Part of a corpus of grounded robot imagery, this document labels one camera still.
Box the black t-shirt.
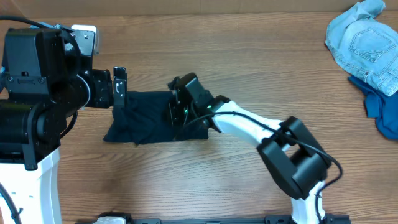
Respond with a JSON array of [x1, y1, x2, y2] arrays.
[[103, 91, 208, 145]]

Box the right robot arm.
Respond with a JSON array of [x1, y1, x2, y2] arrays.
[[165, 73, 331, 223]]

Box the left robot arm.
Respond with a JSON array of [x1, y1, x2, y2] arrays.
[[1, 24, 127, 223]]

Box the crumpled light denim jeans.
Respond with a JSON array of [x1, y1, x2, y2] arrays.
[[325, 0, 397, 96]]

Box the dark blue garment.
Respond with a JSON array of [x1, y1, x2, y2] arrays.
[[348, 76, 397, 141]]

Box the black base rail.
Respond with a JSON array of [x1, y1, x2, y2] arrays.
[[74, 211, 351, 224]]

